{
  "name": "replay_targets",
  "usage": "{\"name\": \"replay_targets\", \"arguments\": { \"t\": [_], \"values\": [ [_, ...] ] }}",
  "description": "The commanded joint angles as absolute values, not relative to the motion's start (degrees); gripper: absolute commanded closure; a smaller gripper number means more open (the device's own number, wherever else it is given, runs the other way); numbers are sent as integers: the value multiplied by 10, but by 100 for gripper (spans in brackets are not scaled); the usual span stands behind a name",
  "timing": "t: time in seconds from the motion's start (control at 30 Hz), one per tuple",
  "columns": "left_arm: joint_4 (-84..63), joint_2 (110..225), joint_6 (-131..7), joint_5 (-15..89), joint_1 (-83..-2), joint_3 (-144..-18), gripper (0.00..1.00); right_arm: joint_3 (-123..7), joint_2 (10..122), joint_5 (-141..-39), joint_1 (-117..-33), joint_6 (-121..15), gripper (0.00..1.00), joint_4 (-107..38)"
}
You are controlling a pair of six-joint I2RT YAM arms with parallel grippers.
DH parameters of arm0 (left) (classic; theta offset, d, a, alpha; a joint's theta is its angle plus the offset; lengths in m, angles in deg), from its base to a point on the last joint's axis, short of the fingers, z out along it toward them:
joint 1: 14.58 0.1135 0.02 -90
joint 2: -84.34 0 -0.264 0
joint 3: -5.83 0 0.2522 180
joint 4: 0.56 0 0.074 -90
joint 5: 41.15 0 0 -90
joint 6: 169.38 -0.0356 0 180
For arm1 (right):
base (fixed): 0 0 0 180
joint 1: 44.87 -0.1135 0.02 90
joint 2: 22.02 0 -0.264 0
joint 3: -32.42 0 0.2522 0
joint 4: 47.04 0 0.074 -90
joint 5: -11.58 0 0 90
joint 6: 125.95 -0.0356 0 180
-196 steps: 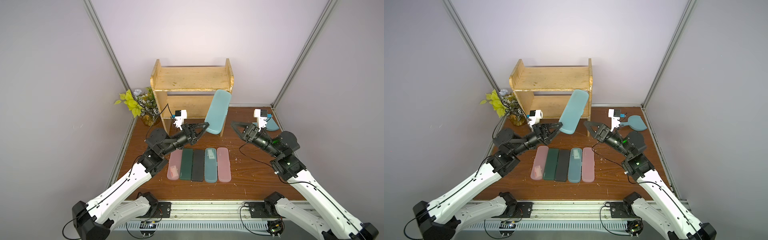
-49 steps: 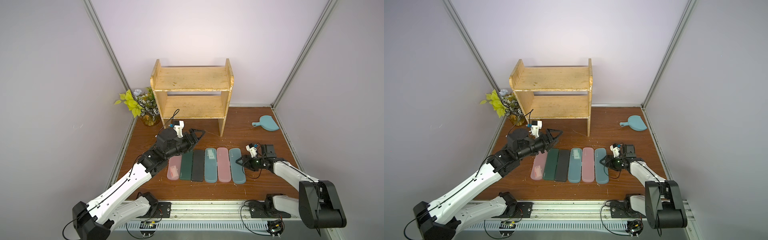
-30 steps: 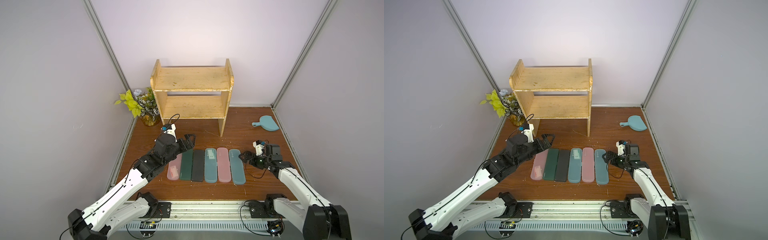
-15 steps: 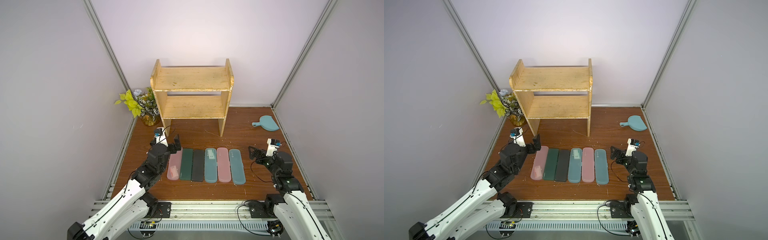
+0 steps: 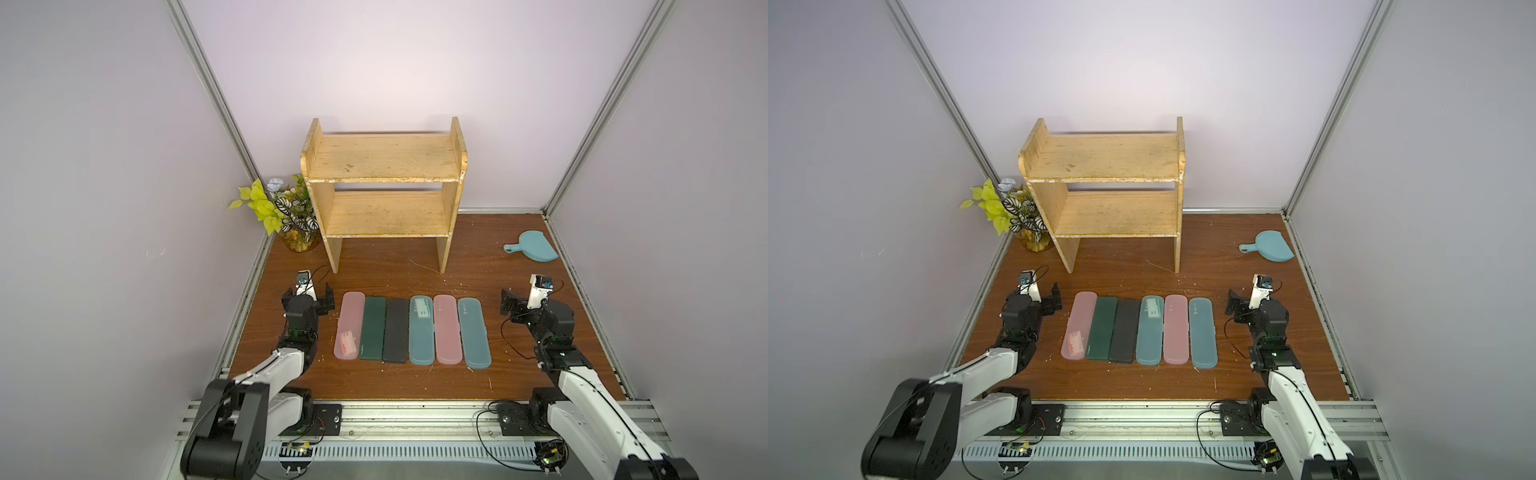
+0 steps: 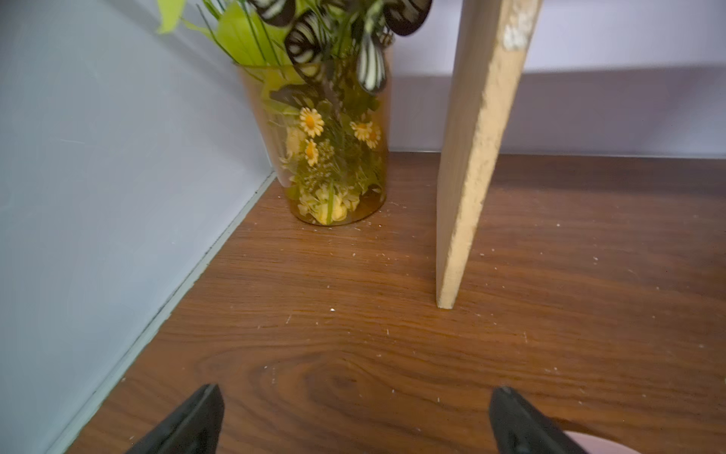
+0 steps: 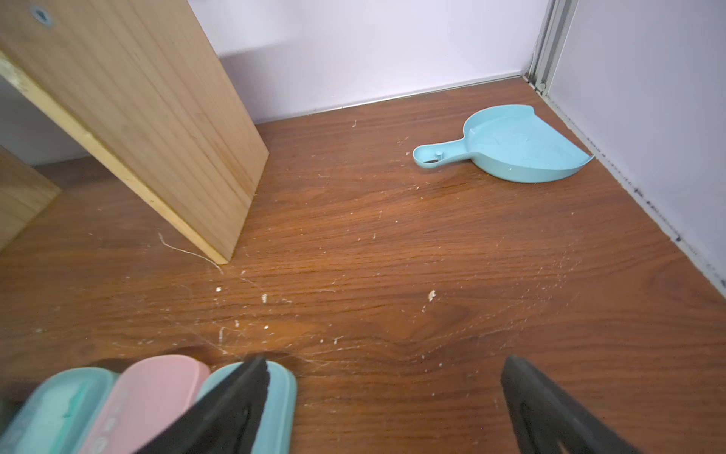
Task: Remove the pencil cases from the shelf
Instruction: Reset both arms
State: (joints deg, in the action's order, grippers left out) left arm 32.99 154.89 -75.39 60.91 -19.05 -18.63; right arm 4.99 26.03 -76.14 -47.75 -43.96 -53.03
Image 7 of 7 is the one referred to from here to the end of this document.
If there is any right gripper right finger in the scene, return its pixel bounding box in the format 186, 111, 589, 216
500, 356, 639, 453

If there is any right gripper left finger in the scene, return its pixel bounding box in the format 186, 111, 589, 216
139, 356, 270, 453

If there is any teal pencil case shelf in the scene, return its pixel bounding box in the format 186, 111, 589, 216
195, 359, 299, 454
1, 367, 118, 453

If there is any pink pencil case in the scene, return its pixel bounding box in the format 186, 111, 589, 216
81, 355, 211, 453

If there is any wooden two-tier shelf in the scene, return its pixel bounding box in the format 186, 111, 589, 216
1, 1, 268, 264

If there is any teal dustpan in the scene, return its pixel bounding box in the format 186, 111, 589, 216
412, 105, 594, 183

